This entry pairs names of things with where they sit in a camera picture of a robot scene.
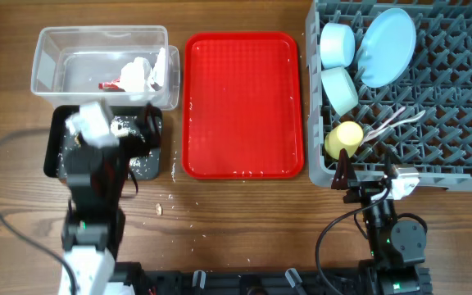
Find yellow plastic cup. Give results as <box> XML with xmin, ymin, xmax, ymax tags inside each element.
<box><xmin>324</xmin><ymin>121</ymin><xmax>364</xmax><ymax>160</ymax></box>

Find pink plastic fork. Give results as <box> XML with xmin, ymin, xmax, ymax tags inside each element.
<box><xmin>361</xmin><ymin>107</ymin><xmax>406</xmax><ymax>144</ymax></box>

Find large white napkin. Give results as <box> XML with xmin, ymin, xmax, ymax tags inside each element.
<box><xmin>118</xmin><ymin>57</ymin><xmax>152</xmax><ymax>93</ymax></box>

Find cream plastic spoon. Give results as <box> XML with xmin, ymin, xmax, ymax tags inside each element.
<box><xmin>376</xmin><ymin>111</ymin><xmax>425</xmax><ymax>138</ymax></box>

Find green plastic bowl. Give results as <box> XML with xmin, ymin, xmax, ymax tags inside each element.
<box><xmin>321</xmin><ymin>67</ymin><xmax>358</xmax><ymax>116</ymax></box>

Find light blue plastic plate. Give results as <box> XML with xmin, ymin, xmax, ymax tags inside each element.
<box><xmin>357</xmin><ymin>8</ymin><xmax>416</xmax><ymax>88</ymax></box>

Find light blue plastic bowl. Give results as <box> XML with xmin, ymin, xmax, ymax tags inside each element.
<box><xmin>320</xmin><ymin>23</ymin><xmax>356</xmax><ymax>69</ymax></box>

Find rice and food scraps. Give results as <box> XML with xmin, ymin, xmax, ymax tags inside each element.
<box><xmin>43</xmin><ymin>115</ymin><xmax>161</xmax><ymax>179</ymax></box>

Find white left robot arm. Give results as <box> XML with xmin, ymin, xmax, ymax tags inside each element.
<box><xmin>59</xmin><ymin>102</ymin><xmax>161</xmax><ymax>294</ymax></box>

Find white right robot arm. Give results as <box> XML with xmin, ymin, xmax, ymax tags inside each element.
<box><xmin>331</xmin><ymin>149</ymin><xmax>433</xmax><ymax>294</ymax></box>

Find black food waste tray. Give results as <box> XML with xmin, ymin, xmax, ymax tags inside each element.
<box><xmin>43</xmin><ymin>105</ymin><xmax>161</xmax><ymax>180</ymax></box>

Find clear plastic waste bin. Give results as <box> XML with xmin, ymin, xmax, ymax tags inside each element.
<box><xmin>30</xmin><ymin>25</ymin><xmax>180</xmax><ymax>111</ymax></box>

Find grey dishwasher rack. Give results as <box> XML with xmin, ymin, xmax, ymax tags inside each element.
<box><xmin>305</xmin><ymin>1</ymin><xmax>472</xmax><ymax>191</ymax></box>

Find small crumpled white napkin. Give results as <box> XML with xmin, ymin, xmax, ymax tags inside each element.
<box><xmin>147</xmin><ymin>48</ymin><xmax>166</xmax><ymax>91</ymax></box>

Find red snack wrapper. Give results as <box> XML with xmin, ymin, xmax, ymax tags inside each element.
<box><xmin>98</xmin><ymin>79</ymin><xmax>124</xmax><ymax>92</ymax></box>

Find food scrap on table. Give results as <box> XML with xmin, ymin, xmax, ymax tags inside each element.
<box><xmin>156</xmin><ymin>203</ymin><xmax>163</xmax><ymax>216</ymax></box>

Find red plastic tray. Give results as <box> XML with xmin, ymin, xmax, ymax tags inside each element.
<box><xmin>182</xmin><ymin>31</ymin><xmax>304</xmax><ymax>179</ymax></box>

